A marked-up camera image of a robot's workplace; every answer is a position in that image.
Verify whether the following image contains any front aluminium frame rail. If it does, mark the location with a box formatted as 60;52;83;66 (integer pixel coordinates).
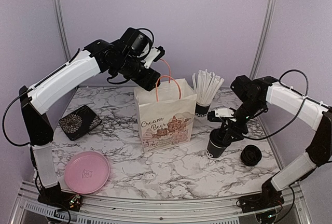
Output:
10;182;312;224

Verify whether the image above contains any stack of black cup lids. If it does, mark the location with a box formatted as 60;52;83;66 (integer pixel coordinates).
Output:
240;145;262;166

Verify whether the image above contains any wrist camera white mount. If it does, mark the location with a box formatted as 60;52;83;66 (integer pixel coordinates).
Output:
143;46;165;69
207;108;236;122

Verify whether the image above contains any black floral patterned tray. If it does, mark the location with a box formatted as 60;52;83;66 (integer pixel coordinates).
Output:
59;105;102;141

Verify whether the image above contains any left aluminium frame post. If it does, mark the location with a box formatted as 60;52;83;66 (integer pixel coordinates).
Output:
52;0;72;61

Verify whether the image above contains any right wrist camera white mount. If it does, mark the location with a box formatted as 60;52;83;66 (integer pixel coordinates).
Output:
207;108;236;122

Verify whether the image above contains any pink round plate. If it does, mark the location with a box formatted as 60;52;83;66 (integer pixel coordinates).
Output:
64;151;110;194

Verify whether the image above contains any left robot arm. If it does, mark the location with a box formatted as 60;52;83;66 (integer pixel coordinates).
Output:
16;27;165;206

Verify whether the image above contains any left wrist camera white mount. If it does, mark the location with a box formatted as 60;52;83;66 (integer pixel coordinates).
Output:
143;46;165;69

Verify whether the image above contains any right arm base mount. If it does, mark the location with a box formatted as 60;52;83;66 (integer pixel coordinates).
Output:
236;178;284;213

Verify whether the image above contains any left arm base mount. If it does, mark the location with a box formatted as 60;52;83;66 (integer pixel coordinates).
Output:
38;183;83;212

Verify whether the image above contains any aluminium frame post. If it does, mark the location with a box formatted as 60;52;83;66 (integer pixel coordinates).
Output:
52;0;72;61
250;0;276;80

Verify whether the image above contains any white paper takeout bag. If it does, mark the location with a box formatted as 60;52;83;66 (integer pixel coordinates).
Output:
134;70;197;153

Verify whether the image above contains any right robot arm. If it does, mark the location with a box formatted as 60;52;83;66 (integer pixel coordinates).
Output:
216;76;331;207

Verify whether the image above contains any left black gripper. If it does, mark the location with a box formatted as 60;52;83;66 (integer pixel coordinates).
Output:
112;54;161;90

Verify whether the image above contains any bundle of white paper straws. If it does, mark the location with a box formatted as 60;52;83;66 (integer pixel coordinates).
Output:
192;69;225;105

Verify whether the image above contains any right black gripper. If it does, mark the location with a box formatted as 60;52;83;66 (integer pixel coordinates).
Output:
221;96;265;144

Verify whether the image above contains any right aluminium frame post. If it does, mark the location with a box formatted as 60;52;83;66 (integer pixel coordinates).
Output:
250;0;276;80

